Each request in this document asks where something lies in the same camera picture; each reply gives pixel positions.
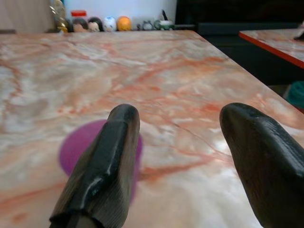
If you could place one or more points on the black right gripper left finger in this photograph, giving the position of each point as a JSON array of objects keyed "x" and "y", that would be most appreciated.
[{"x": 104, "y": 171}]

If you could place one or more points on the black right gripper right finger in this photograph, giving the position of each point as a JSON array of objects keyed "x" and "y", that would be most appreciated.
[{"x": 268, "y": 161}]

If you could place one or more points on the purple round cup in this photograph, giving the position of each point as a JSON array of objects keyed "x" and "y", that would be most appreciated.
[{"x": 72, "y": 149}]

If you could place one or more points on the teal round stool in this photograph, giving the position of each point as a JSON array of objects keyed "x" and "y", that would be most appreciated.
[{"x": 297, "y": 93}]

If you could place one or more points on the red-edged marble side table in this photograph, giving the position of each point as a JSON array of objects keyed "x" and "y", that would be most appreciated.
[{"x": 278, "y": 42}]

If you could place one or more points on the black-haired figurine head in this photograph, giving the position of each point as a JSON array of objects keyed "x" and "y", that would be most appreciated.
[{"x": 95, "y": 24}]

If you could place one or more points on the white round robot figurine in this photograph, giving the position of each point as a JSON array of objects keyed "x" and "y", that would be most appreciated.
[{"x": 109, "y": 23}]

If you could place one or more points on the orange round figurine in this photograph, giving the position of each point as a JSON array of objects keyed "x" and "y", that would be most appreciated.
[{"x": 124, "y": 23}]

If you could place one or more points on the small grey totoro figurine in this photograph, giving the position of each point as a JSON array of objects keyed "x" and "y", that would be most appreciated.
[{"x": 147, "y": 25}]

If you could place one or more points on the red-lidded clear jar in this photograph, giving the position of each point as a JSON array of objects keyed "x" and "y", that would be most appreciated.
[{"x": 78, "y": 17}]

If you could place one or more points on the green and white toy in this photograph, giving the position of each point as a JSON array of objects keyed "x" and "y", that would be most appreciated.
[{"x": 164, "y": 23}]

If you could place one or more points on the golden ornament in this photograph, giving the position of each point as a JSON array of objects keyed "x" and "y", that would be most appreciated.
[{"x": 58, "y": 14}]

